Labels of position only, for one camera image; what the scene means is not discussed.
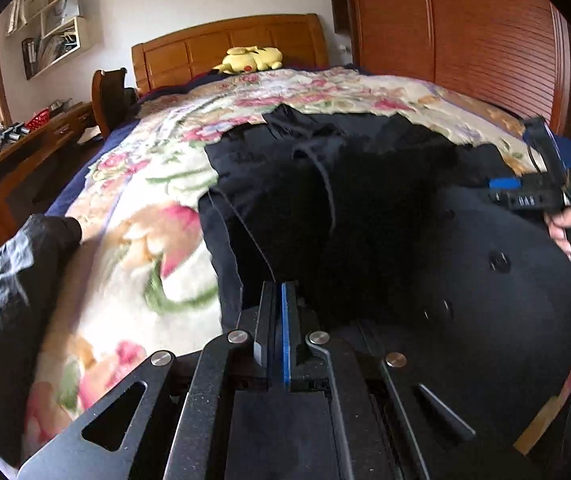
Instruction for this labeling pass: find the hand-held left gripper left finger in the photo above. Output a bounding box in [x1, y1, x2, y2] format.
[16, 280, 282, 480]

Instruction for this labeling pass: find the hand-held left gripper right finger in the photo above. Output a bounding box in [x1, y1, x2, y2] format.
[282, 281, 531, 480]

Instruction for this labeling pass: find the black coat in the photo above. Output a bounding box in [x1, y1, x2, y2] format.
[198, 104, 571, 461]

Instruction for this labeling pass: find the wooden slatted wardrobe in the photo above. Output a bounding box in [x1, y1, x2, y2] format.
[325, 0, 571, 141]

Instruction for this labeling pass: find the floral blanket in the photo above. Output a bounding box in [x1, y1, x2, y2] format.
[0, 66, 571, 468]

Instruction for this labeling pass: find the black crinkled jacket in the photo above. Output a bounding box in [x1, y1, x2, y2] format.
[0, 214, 84, 461]

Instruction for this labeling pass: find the yellow plush toy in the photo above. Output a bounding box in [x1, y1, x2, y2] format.
[214, 46, 284, 76]

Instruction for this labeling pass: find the wooden chair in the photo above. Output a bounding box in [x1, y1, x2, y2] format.
[92, 67, 139, 138]

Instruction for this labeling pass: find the wooden bed headboard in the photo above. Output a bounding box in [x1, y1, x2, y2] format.
[132, 14, 330, 96]

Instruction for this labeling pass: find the red basket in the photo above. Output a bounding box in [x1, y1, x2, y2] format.
[26, 109, 51, 131]

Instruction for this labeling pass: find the black device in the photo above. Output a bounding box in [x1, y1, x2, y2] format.
[0, 121, 31, 143]

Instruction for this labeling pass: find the row of books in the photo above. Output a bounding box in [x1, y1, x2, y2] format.
[22, 32, 76, 80]

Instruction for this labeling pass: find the white paper bag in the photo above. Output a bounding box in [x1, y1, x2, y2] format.
[40, 0, 82, 31]

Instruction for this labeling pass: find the white wall shelf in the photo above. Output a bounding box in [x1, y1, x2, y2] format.
[4, 0, 104, 81]

